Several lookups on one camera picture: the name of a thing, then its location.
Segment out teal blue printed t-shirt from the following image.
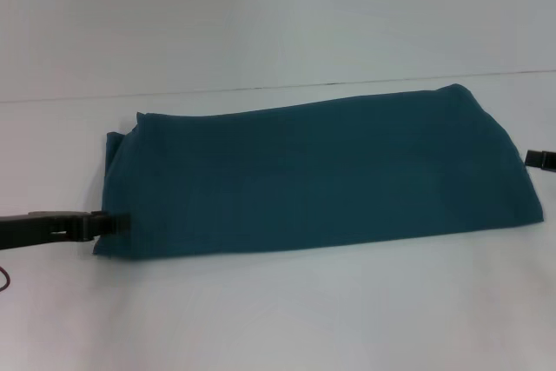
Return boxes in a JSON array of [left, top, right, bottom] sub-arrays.
[[91, 83, 546, 262]]

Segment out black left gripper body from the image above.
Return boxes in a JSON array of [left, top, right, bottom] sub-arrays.
[[0, 210, 97, 253]]

